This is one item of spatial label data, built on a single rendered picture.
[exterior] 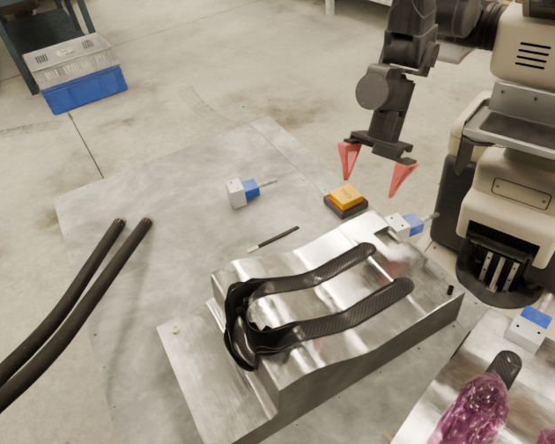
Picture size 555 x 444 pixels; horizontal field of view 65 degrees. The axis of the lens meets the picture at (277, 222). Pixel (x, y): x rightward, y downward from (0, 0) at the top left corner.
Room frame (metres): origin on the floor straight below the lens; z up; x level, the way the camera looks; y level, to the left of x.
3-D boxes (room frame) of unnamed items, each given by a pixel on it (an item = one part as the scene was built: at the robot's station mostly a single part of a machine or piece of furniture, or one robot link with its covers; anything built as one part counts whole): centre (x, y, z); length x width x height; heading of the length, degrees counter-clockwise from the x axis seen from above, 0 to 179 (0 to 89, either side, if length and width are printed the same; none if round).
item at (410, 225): (0.67, -0.30, 0.83); 0.13 x 0.05 x 0.05; 107
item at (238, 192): (0.87, 0.05, 0.83); 0.13 x 0.05 x 0.05; 106
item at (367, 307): (0.44, -0.05, 0.92); 0.35 x 0.16 x 0.09; 114
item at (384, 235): (0.58, -0.22, 0.87); 0.05 x 0.05 x 0.04; 24
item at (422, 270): (0.48, -0.26, 0.87); 0.05 x 0.05 x 0.04; 24
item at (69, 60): (3.38, 1.39, 0.28); 0.61 x 0.41 x 0.15; 116
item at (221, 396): (0.45, -0.03, 0.87); 0.50 x 0.26 x 0.14; 114
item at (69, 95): (3.38, 1.39, 0.11); 0.61 x 0.41 x 0.22; 116
